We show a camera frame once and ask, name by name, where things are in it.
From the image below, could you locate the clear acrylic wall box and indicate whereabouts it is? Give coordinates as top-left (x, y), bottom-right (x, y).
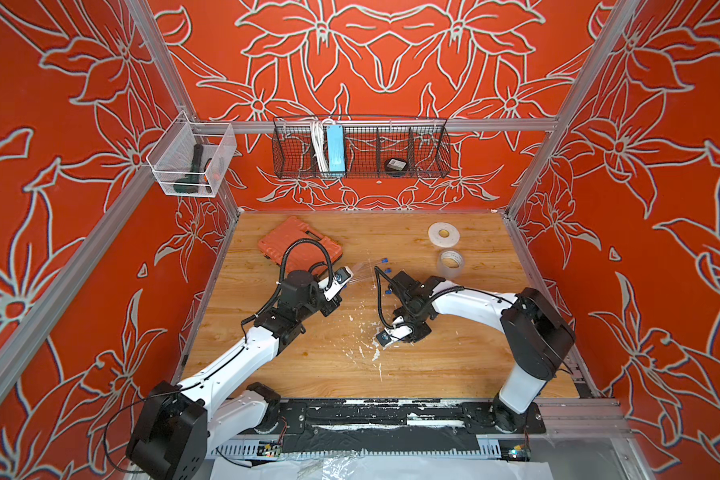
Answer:
top-left (147, 112), bottom-right (237, 198)

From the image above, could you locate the white cable bundle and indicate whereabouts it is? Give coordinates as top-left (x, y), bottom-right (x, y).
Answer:
top-left (310, 119), bottom-right (330, 174)

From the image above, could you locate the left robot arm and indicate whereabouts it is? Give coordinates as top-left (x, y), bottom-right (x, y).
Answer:
top-left (126, 267), bottom-right (353, 479)

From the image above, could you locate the clear packing tape roll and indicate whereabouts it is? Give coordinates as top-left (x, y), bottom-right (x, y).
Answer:
top-left (437, 250), bottom-right (465, 280)

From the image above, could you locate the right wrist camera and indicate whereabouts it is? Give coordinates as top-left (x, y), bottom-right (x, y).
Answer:
top-left (375, 325), bottom-right (412, 348)

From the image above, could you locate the black wire basket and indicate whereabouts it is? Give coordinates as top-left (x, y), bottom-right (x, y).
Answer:
top-left (272, 114), bottom-right (453, 180)

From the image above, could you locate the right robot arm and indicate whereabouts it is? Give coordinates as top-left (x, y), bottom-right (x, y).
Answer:
top-left (376, 271), bottom-right (576, 416)

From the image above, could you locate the dark green tool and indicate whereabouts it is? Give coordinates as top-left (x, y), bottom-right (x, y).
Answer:
top-left (174, 144), bottom-right (203, 194)

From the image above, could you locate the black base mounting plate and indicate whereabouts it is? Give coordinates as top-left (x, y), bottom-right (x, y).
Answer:
top-left (254, 398), bottom-right (547, 458)

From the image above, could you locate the white foam tape roll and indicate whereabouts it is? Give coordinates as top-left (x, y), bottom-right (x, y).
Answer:
top-left (427, 222), bottom-right (461, 249)

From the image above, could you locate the light blue box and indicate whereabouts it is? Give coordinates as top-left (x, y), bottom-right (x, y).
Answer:
top-left (325, 124), bottom-right (346, 177)

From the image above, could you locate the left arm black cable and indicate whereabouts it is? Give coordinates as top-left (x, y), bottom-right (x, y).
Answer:
top-left (101, 238), bottom-right (336, 475)

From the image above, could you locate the orange plastic tool case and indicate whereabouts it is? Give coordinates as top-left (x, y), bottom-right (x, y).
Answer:
top-left (257, 215), bottom-right (344, 277)

